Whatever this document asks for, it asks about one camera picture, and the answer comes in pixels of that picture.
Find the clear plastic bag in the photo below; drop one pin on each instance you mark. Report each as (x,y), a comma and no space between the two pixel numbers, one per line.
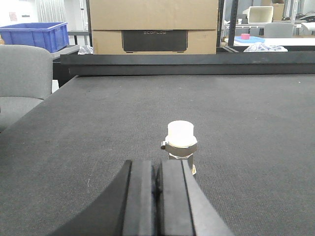
(262,47)

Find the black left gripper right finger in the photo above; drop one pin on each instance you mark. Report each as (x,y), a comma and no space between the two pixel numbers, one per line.
(183,209)

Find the grey background chair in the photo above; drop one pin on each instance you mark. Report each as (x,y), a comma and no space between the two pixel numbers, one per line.
(278,30)

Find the large cardboard box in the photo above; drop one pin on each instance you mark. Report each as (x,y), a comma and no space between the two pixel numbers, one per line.
(154,27)

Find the pink tape roll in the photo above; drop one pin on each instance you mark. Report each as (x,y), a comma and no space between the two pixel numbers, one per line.
(245,36)

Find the black conveyor frame rail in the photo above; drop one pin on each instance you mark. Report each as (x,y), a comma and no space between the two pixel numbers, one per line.
(254,63)

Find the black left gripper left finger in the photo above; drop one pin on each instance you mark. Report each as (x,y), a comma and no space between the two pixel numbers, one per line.
(125,208)

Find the white plastic bin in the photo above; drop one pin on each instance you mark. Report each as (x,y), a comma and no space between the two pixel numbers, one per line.
(259,14)

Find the metal valve with white cap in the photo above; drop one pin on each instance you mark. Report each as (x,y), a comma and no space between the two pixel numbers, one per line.
(180,142)

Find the blue plastic crate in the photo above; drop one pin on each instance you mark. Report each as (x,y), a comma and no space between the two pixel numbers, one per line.
(52,36)

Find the grey office chair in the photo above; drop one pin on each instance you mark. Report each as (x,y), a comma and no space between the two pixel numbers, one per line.
(26,74)

